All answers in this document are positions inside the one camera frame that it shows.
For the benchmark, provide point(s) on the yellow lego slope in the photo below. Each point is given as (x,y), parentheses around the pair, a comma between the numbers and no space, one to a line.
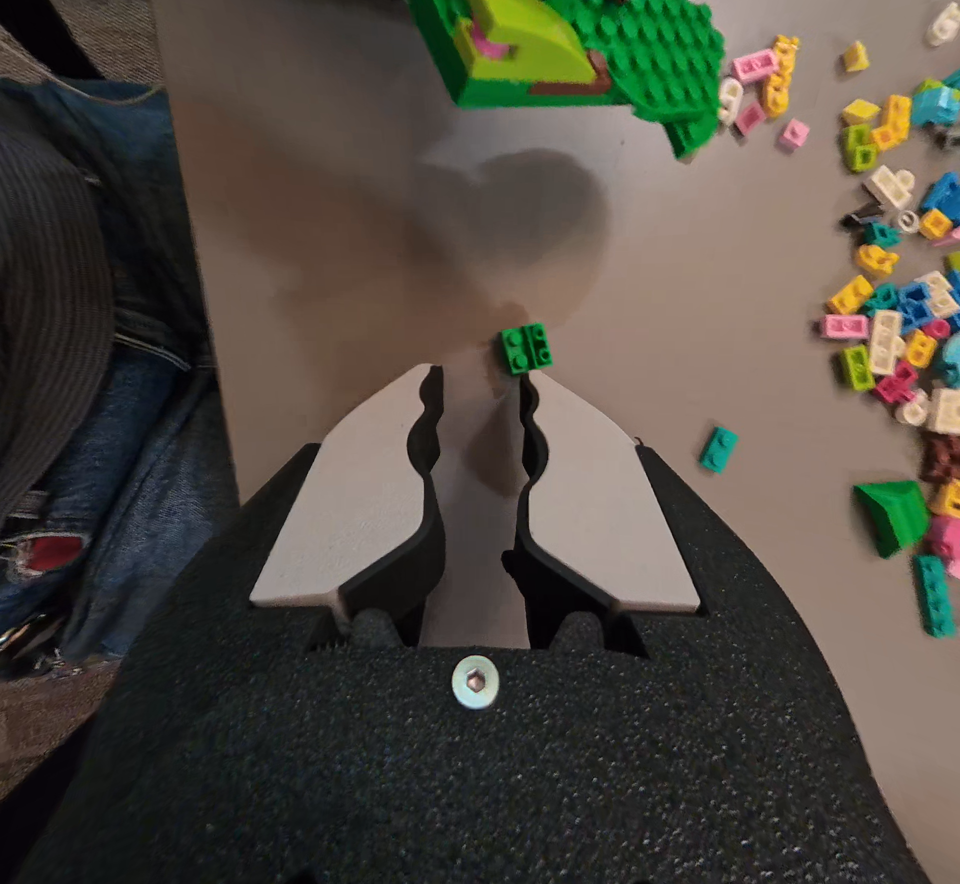
(855,57)

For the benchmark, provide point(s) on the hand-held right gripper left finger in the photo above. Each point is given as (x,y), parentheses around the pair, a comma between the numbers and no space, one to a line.
(360,494)

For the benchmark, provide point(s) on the green lego brick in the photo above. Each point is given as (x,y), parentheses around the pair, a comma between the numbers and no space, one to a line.
(526,349)

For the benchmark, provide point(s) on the person's dark striped sweater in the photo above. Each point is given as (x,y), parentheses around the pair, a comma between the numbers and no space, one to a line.
(52,299)

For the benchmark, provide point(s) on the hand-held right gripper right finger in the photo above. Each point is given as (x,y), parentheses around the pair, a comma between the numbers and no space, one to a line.
(600,502)

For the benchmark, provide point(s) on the white lego clip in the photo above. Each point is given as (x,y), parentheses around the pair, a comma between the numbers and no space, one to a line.
(943,22)

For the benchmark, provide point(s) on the green lego build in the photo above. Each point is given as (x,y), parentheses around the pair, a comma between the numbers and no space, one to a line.
(660,44)

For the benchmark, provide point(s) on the small pink lego plate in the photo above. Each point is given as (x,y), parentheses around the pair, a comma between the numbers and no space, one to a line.
(750,118)

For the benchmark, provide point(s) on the pile of colourful lego pieces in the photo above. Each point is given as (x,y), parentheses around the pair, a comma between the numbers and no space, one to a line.
(900,284)

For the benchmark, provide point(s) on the green lego slope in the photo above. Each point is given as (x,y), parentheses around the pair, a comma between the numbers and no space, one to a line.
(892,517)

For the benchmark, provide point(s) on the yellow lego clip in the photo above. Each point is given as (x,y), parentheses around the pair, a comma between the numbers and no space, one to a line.
(786,50)
(776,95)

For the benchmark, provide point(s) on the small pink lego tile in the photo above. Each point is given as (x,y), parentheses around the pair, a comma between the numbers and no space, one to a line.
(793,133)

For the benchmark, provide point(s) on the person's jeans leg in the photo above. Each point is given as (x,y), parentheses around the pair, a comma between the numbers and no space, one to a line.
(150,449)

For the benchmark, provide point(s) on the long teal lego plate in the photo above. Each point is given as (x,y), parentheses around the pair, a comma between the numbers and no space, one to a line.
(934,595)

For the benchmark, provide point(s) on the white lego piece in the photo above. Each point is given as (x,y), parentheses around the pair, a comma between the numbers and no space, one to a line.
(729,101)

